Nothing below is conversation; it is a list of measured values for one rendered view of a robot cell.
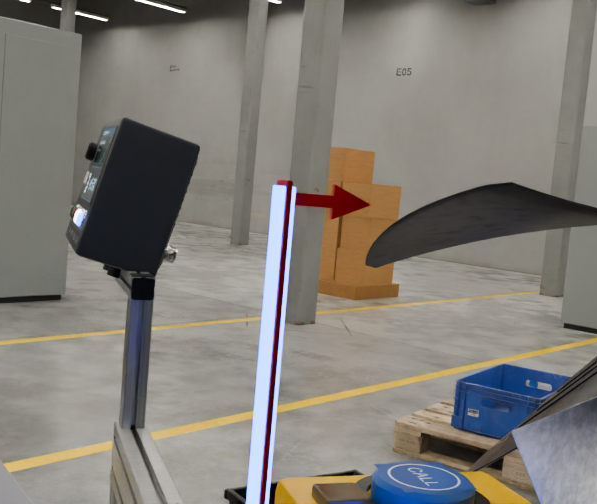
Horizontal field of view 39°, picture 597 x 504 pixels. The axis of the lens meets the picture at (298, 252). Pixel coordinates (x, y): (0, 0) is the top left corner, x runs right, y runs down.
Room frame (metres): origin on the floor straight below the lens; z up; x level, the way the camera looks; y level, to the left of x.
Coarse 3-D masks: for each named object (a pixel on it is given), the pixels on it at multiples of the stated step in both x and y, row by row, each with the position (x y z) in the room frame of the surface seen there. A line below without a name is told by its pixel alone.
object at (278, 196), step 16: (272, 208) 0.56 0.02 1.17; (272, 224) 0.56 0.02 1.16; (272, 240) 0.56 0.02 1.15; (272, 256) 0.55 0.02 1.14; (272, 272) 0.55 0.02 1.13; (272, 288) 0.55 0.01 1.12; (272, 304) 0.55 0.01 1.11; (272, 320) 0.55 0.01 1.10; (272, 336) 0.55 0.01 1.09; (256, 384) 0.56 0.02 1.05; (256, 400) 0.56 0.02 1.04; (256, 416) 0.56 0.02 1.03; (256, 432) 0.55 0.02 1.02; (256, 448) 0.55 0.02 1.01; (256, 464) 0.55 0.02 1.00; (256, 480) 0.55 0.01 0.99; (256, 496) 0.55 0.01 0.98
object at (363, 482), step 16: (288, 480) 0.33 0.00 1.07; (304, 480) 0.33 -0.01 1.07; (320, 480) 0.33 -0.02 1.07; (336, 480) 0.33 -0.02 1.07; (352, 480) 0.33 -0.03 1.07; (368, 480) 0.33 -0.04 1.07; (480, 480) 0.35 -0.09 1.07; (496, 480) 0.35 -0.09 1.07; (288, 496) 0.32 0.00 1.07; (304, 496) 0.31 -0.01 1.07; (368, 496) 0.31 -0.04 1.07; (480, 496) 0.32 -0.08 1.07; (496, 496) 0.33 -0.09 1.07; (512, 496) 0.33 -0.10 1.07
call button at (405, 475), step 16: (384, 464) 0.33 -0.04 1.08; (400, 464) 0.33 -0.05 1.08; (416, 464) 0.33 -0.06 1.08; (432, 464) 0.33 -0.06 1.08; (384, 480) 0.31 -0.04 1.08; (400, 480) 0.31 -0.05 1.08; (416, 480) 0.31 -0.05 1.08; (432, 480) 0.31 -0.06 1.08; (448, 480) 0.31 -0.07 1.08; (464, 480) 0.32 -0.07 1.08; (384, 496) 0.30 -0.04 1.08; (400, 496) 0.30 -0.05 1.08; (416, 496) 0.30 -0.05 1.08; (432, 496) 0.30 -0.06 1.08; (448, 496) 0.30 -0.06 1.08; (464, 496) 0.30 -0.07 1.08
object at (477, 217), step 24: (480, 192) 0.51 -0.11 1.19; (504, 192) 0.51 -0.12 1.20; (528, 192) 0.51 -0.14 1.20; (408, 216) 0.58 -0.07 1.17; (432, 216) 0.58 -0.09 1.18; (456, 216) 0.58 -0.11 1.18; (480, 216) 0.58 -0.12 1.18; (504, 216) 0.58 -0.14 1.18; (528, 216) 0.58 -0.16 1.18; (552, 216) 0.57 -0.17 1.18; (576, 216) 0.57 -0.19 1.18; (384, 240) 0.64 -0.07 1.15; (408, 240) 0.65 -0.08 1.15; (432, 240) 0.66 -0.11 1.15; (456, 240) 0.68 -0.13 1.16; (480, 240) 0.71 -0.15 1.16; (384, 264) 0.71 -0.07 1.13
